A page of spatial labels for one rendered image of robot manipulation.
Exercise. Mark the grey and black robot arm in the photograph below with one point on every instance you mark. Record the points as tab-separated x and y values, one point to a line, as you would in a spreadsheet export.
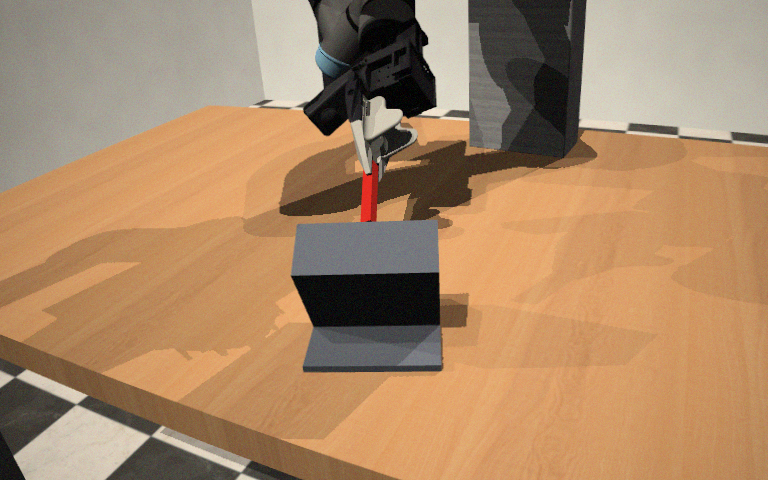
338	21

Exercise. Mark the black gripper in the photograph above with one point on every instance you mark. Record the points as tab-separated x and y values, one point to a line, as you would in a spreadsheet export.
408	93

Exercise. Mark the red rectangular bar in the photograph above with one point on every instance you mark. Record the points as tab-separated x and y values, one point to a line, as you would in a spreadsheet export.
369	195

